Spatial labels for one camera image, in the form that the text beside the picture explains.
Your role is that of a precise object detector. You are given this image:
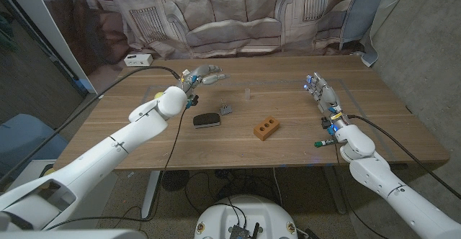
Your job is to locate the black torso electronics module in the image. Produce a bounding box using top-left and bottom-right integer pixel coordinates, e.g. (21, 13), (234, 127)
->
(228, 222), (260, 239)

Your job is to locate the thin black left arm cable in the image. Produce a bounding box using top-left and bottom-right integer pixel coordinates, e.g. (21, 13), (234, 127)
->
(45, 105), (188, 231)

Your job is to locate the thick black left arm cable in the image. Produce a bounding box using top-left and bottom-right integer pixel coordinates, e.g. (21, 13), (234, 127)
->
(0, 65), (181, 186)

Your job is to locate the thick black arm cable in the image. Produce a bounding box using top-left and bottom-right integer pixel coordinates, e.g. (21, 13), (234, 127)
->
(0, 65), (181, 186)
(347, 114), (461, 200)

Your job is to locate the printed sofa backdrop cloth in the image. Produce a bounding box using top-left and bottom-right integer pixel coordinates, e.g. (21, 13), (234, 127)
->
(34, 0), (415, 89)

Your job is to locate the black round fan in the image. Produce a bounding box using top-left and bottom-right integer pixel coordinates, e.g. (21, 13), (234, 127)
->
(161, 169), (190, 192)

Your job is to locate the silver paper clamp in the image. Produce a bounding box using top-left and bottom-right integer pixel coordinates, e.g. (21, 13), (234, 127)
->
(218, 100), (233, 116)

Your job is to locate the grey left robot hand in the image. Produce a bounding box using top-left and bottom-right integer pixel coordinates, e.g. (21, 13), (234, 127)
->
(176, 64), (231, 97)

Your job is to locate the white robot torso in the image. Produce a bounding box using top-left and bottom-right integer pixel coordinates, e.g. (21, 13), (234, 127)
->
(194, 194), (299, 239)

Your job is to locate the white power strip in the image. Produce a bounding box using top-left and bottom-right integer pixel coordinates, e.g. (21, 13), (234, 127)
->
(123, 53), (154, 68)

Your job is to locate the white table leg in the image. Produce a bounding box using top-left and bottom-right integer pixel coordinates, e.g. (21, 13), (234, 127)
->
(140, 170), (162, 220)

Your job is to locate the blue bin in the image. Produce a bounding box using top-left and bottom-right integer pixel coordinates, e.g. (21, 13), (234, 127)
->
(0, 113), (69, 182)

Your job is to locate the white pillar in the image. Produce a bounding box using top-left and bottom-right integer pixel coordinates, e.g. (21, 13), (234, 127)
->
(0, 0), (97, 94)

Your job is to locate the black board eraser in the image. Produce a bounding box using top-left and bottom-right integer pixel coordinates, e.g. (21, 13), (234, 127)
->
(192, 112), (221, 129)

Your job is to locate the grey table leg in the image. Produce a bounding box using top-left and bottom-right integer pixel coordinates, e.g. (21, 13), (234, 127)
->
(322, 165), (347, 215)

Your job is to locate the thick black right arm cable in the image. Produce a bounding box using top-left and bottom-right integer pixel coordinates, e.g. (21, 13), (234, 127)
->
(347, 114), (461, 200)

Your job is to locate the brown block with holes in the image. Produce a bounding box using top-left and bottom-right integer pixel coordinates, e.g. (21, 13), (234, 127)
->
(253, 115), (281, 142)

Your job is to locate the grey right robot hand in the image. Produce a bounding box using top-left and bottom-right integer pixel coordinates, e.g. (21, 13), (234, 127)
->
(304, 71), (351, 129)

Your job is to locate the green marker pen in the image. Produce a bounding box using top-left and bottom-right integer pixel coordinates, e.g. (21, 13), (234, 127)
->
(314, 137), (339, 148)

